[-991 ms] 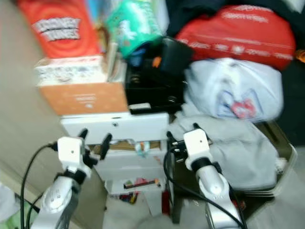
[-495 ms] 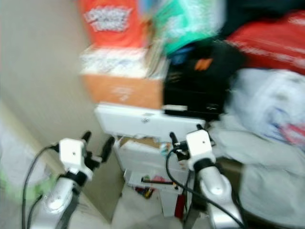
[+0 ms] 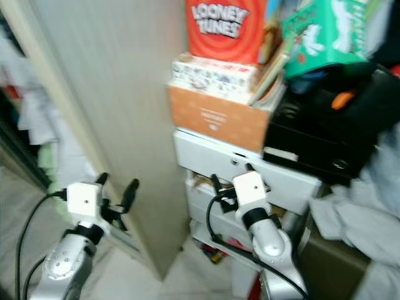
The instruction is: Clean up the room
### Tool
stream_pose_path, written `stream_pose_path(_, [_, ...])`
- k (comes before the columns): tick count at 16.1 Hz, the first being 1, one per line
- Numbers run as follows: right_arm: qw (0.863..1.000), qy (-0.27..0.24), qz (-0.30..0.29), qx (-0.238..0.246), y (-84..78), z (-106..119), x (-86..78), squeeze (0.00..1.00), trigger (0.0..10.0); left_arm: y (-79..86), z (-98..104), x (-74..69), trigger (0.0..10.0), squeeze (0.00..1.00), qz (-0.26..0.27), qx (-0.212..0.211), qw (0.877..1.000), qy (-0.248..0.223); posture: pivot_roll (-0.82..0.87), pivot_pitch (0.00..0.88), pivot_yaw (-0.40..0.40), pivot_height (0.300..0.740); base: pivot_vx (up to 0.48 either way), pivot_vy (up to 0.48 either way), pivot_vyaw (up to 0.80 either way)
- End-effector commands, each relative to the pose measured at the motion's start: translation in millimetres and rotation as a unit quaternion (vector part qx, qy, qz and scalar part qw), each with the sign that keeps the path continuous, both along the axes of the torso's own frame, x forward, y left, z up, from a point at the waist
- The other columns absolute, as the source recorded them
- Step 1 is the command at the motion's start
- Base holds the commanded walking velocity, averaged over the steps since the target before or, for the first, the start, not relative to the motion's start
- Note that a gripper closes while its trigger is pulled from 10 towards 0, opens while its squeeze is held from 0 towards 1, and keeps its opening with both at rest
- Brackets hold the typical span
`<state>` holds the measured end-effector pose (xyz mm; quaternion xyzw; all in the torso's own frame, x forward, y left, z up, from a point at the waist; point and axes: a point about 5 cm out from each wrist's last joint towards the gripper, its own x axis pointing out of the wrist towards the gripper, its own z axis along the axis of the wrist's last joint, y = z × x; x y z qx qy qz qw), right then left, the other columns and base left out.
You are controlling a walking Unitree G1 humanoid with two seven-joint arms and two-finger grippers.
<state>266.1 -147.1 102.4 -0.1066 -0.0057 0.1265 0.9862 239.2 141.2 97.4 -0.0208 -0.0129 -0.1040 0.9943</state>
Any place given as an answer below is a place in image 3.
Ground light green cloth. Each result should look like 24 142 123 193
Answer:
36 145 77 210

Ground red Looney Tunes box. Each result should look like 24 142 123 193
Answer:
184 0 274 66

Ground green box white figures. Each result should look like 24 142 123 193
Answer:
280 0 383 80

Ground white drawer unit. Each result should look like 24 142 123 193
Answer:
171 128 327 279

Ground hanging white clothes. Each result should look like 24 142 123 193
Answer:
0 0 96 210

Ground orange plastic handle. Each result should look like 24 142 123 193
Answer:
330 89 358 111

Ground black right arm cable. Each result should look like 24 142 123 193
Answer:
205 195 310 299

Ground grey white cloth pile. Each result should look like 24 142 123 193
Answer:
308 122 400 279

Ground white patterned box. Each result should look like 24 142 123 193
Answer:
171 53 262 105

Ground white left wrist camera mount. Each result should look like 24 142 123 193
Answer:
66 181 107 228

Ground beige wooden wardrobe panel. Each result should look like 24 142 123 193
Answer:
11 0 193 282

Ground leaning book stack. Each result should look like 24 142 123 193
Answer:
250 25 291 107

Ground black plastic case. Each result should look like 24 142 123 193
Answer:
261 59 400 187

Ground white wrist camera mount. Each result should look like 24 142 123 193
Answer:
66 181 107 228
232 170 269 214

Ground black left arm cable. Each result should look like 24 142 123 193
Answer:
15 189 69 300

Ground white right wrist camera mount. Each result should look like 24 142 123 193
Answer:
232 170 269 214

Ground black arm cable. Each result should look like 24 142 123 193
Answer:
15 189 69 300
205 195 310 299

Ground orange cardboard box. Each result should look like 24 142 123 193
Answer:
167 84 280 154

